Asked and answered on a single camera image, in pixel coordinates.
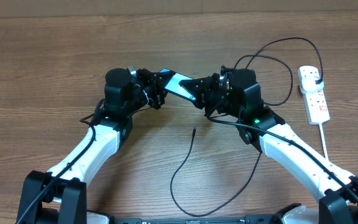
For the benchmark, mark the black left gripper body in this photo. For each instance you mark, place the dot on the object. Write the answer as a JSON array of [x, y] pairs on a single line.
[[151, 87]]

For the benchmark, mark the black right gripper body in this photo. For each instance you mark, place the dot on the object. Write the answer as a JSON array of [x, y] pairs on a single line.
[[218, 100]]

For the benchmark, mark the blue screen smartphone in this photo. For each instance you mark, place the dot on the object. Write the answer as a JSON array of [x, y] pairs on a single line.
[[174, 87]]

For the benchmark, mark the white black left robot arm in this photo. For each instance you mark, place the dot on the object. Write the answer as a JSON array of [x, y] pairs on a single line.
[[59, 194]]

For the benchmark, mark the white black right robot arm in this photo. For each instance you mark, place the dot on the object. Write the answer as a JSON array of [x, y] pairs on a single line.
[[237, 93]]

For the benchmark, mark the white charger adapter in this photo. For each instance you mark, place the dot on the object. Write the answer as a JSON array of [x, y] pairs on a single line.
[[310, 84]]

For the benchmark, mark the white power strip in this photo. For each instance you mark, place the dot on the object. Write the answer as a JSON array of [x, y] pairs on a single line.
[[315, 103]]

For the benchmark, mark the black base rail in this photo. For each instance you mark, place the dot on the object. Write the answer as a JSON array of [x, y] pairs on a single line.
[[194, 220]]

